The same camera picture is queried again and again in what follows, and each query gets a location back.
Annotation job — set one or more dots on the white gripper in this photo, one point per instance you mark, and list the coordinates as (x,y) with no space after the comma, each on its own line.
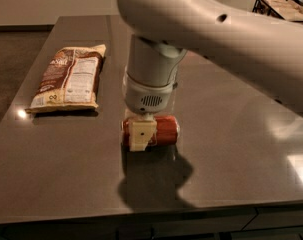
(148,96)

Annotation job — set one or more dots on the orange coke can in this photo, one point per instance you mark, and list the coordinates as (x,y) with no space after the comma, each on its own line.
(167,131)

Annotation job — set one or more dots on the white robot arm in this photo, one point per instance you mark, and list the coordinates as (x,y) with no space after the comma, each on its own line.
(263,51)

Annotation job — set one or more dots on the brown white chip bag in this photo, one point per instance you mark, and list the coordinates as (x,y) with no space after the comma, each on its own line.
(70,81)

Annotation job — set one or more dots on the black wire napkin basket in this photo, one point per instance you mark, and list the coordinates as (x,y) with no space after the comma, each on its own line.
(289,10)

